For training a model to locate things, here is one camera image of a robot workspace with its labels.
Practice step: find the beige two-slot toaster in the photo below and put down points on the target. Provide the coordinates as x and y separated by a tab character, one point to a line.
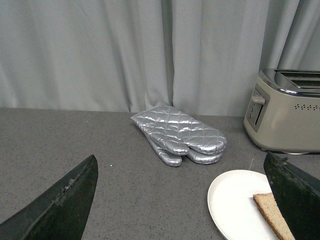
283	113

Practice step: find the brown bread slice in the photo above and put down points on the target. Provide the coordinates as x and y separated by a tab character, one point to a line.
268	208

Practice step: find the silver quilted oven mitt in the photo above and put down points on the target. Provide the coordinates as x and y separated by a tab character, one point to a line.
176	160
178	133

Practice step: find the white round plate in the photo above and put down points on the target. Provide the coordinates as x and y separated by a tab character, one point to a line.
232	208

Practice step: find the upper silver quilted oven mitt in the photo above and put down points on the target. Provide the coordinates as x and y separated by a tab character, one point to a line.
178	133

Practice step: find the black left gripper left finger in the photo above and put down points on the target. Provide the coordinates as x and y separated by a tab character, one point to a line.
59	213

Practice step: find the grey curtain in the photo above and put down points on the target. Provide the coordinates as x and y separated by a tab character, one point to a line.
202	56

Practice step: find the lower silver quilted oven mitt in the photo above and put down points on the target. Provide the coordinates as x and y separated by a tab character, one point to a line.
176	160

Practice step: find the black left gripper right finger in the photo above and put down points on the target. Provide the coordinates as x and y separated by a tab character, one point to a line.
297	194

